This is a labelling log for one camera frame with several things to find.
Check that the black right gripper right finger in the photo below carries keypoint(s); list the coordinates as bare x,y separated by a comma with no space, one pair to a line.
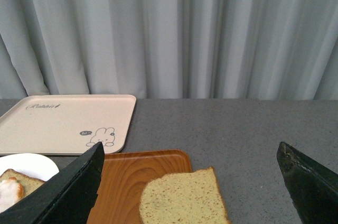
312,186

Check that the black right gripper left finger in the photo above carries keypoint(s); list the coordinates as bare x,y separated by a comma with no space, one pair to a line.
67,197

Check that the white round plate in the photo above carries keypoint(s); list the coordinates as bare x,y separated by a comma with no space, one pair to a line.
34,165

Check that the bread slice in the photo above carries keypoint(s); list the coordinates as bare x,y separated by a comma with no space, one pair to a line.
29,184
183,198

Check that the white egg filling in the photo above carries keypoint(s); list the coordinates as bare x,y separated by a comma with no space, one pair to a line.
11,193

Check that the brown wooden tray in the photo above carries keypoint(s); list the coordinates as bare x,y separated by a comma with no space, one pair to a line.
124,177

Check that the beige rabbit tray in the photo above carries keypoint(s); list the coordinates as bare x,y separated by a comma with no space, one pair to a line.
66,124

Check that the grey-white curtain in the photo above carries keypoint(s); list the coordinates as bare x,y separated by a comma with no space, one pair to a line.
264,49

